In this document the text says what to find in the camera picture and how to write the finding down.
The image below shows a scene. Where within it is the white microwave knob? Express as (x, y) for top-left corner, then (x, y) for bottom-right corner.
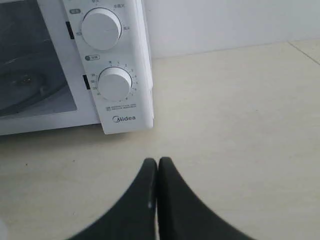
(81, 7), (122, 51)
(97, 67), (132, 102)

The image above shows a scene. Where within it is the upper white microwave knob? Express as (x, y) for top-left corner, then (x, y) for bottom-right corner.
(81, 7), (122, 51)

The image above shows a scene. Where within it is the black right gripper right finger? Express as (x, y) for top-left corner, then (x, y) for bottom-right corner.
(158, 157), (252, 240)

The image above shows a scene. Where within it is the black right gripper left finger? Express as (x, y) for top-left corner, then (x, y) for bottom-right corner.
(70, 158), (158, 240)

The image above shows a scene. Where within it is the lower white microwave knob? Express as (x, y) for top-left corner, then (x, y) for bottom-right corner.
(97, 67), (132, 102)

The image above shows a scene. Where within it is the white Midea microwave oven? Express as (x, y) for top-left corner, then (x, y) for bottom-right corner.
(0, 0), (154, 136)

